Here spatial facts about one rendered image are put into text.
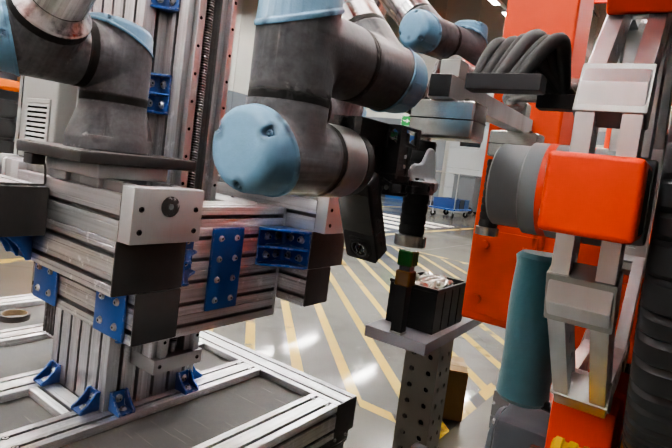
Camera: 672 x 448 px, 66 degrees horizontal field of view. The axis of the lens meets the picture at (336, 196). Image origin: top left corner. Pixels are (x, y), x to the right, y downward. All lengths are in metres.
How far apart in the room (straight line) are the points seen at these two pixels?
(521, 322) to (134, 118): 0.76
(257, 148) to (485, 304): 0.95
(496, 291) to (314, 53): 0.93
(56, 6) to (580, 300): 0.78
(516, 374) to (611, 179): 0.57
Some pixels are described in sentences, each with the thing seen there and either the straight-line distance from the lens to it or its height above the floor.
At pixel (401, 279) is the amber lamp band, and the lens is 1.30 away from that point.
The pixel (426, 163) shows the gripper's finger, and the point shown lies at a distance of 0.68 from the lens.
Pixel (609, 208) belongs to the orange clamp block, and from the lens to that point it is 0.48.
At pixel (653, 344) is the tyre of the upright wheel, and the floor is 0.73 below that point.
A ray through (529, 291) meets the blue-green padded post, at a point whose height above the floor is 0.68.
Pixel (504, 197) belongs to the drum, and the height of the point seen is 0.83.
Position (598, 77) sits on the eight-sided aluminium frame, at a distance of 0.59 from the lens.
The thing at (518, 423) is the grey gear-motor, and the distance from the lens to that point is 1.14.
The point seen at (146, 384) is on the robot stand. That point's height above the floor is 0.26.
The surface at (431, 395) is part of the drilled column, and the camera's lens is 1.56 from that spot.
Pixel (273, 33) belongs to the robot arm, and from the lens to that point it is 0.46.
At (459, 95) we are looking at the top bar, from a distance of 0.72.
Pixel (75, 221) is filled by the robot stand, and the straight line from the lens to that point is 0.99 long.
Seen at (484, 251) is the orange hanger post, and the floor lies 0.69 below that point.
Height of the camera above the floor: 0.85
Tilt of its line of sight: 4 degrees down
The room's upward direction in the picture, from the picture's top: 7 degrees clockwise
